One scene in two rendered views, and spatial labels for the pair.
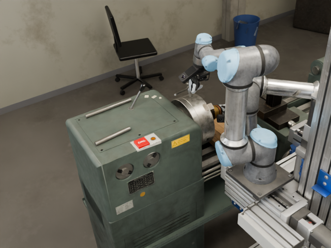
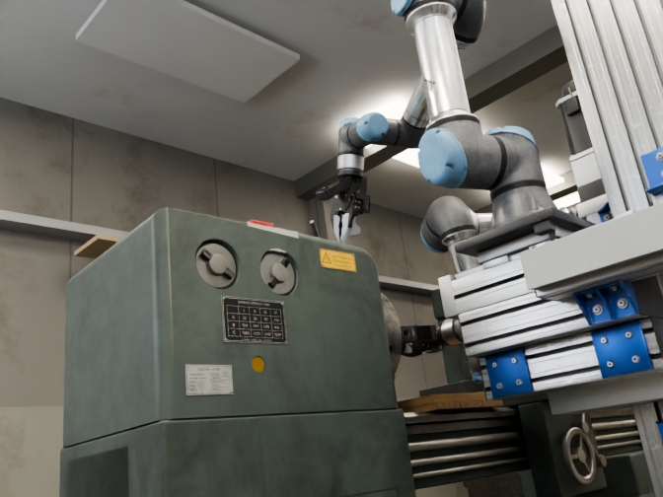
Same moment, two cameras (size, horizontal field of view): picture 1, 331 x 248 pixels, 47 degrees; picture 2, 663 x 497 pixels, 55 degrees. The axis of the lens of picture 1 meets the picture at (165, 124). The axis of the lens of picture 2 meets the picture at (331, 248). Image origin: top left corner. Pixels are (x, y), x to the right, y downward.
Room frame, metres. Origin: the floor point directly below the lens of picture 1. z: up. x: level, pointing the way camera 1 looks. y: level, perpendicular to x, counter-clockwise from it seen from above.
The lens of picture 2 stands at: (0.18, 0.29, 0.76)
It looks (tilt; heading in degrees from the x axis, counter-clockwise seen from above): 19 degrees up; 345
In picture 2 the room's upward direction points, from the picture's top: 7 degrees counter-clockwise
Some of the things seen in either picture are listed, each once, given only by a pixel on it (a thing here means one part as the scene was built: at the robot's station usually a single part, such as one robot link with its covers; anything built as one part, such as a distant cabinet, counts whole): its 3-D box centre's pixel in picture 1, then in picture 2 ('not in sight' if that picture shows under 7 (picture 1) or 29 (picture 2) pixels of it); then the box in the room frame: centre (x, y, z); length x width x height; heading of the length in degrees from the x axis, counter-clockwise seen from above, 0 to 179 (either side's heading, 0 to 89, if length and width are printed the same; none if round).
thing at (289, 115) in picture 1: (265, 108); (486, 386); (2.13, -0.69, 0.95); 0.43 x 0.18 x 0.04; 29
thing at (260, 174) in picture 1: (260, 165); (523, 213); (1.28, -0.42, 1.21); 0.15 x 0.15 x 0.10
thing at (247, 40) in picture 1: (244, 33); not in sight; (5.11, -1.23, 0.24); 0.42 x 0.38 x 0.48; 127
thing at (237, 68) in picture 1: (236, 111); (442, 72); (1.26, -0.29, 1.54); 0.15 x 0.12 x 0.55; 100
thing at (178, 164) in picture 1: (135, 149); (229, 341); (1.65, 0.18, 1.06); 0.59 x 0.48 x 0.39; 119
